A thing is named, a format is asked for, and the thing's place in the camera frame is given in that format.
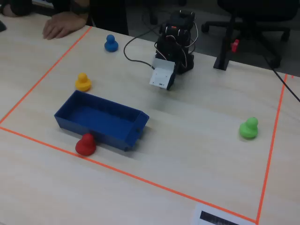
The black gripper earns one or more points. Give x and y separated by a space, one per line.
172 79

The green toy duck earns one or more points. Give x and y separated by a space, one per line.
248 130

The right forearm in black sleeve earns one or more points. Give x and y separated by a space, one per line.
22 7

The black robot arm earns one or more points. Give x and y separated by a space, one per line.
173 49

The blue toy duck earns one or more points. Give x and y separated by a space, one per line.
110 44

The blue plastic box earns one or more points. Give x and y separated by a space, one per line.
100 117

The yellow toy duck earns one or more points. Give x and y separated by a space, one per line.
83 82

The red toy duck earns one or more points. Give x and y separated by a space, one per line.
85 145

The person's left hand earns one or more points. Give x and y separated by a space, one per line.
63 24

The person's right hand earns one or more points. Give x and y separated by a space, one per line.
7 10

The red clamp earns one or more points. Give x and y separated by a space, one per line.
235 45

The person's dark torso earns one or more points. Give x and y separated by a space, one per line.
109 14

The orange tape strip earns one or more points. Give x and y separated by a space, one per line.
47 72
272 145
131 176

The black office chair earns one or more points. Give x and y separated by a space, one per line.
257 14

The black wrist watch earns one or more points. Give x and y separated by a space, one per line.
80 8

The white paper with black print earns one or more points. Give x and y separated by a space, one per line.
204 214

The black object at table edge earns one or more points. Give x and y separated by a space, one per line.
2 26

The white camera box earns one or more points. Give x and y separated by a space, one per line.
161 75

